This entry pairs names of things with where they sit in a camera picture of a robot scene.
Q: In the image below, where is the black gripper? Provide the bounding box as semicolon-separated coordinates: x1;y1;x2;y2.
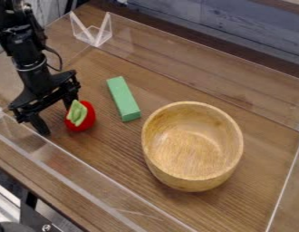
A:
8;65;81;136

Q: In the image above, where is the red plush strawberry toy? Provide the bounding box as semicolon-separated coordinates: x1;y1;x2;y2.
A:
64;100;97;132

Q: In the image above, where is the green rectangular block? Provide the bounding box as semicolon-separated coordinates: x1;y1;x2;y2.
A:
106;76;141;122

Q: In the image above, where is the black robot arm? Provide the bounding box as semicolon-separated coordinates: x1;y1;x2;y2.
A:
0;0;81;135

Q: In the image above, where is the wooden bowl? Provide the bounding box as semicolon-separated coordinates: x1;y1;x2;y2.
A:
141;101;244;192

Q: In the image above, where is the black cable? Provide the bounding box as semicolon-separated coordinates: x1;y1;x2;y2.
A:
44;44;64;73

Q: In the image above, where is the clear acrylic corner bracket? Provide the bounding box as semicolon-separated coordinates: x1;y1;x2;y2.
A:
69;12;112;48

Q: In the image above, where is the clear acrylic enclosure wall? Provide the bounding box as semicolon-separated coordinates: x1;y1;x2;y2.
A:
0;5;299;232

